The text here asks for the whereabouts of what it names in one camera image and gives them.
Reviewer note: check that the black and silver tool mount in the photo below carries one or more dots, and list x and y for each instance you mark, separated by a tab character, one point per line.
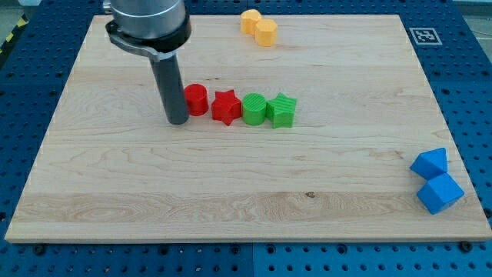
156	49

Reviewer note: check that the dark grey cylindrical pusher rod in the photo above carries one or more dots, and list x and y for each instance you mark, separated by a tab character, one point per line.
168	79

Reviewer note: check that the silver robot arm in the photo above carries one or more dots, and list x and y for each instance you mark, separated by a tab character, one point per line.
155	29

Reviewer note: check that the red star block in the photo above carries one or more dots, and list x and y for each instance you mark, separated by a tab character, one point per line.
226	107

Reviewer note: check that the green star block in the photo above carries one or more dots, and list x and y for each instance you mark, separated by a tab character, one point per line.
281	111

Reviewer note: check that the red cylinder block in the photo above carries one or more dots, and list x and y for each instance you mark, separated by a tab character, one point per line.
196	97

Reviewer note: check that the green cylinder block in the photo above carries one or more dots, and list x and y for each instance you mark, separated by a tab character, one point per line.
254	109

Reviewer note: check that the yellow hexagon block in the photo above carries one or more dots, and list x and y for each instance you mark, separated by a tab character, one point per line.
266	32

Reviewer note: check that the wooden board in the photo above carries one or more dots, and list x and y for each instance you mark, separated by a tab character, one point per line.
111	169

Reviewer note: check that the white fiducial marker tag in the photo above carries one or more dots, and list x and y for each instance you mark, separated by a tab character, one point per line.
425	36

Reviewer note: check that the blue triangle block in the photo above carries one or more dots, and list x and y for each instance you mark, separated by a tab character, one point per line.
430	164

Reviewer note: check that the blue cube block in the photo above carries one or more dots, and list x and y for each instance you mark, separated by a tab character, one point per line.
440	193

